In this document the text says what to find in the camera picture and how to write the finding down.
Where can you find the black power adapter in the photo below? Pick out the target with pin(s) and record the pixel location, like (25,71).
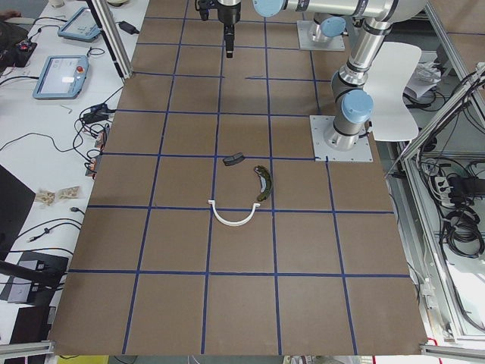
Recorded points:
(128,28)

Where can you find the black brake pad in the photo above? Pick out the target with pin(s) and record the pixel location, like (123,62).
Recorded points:
(233,159)

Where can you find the far blue teach pendant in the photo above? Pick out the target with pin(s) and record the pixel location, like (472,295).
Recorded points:
(81,27)

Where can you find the blue teach pendant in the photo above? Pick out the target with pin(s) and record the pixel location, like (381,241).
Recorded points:
(81,27)
(62,77)

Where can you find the olive green brake shoe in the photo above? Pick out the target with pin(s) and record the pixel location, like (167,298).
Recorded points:
(266,180)

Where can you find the near blue teach pendant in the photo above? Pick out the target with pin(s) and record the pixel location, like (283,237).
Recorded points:
(62,77)

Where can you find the white plastic chair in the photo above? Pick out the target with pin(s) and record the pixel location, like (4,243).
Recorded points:
(388,76)

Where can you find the small wooden parts bag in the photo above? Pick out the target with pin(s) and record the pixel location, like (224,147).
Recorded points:
(74,192)

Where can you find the aluminium frame post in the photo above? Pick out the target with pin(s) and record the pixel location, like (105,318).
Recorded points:
(108,29)

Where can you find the white curved plastic bracket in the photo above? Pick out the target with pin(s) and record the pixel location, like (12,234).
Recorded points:
(233,219)

